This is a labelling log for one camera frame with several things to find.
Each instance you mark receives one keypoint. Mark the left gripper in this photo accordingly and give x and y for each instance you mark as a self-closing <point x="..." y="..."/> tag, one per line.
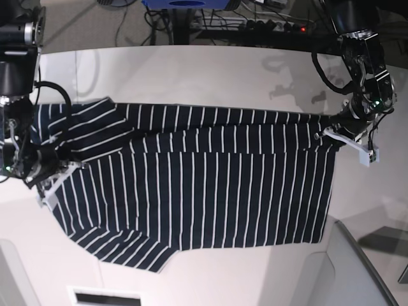
<point x="352" y="121"/>

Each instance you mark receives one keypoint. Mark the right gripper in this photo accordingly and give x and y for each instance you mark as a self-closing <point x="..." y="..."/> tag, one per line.
<point x="41" y="162"/>

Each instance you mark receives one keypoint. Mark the navy white striped t-shirt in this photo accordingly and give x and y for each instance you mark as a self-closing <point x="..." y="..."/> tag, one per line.
<point x="161" y="179"/>

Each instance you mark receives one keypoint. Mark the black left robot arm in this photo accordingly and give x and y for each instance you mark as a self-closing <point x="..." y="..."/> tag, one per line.
<point x="354" y="24"/>

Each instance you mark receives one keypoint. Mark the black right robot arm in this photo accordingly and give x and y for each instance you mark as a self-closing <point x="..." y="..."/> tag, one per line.
<point x="22" y="31"/>

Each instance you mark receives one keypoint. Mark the black power strip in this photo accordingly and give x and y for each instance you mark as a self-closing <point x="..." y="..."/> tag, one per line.
<point x="237" y="24"/>

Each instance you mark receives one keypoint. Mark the grey monitor edge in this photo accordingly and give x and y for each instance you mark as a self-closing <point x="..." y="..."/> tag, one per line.
<point x="356" y="281"/>

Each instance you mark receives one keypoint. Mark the blue box on stand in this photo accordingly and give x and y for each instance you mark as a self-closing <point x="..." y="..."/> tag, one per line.
<point x="185" y="4"/>

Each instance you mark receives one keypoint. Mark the black table leg post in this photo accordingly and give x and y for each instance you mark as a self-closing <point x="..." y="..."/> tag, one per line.
<point x="181" y="20"/>

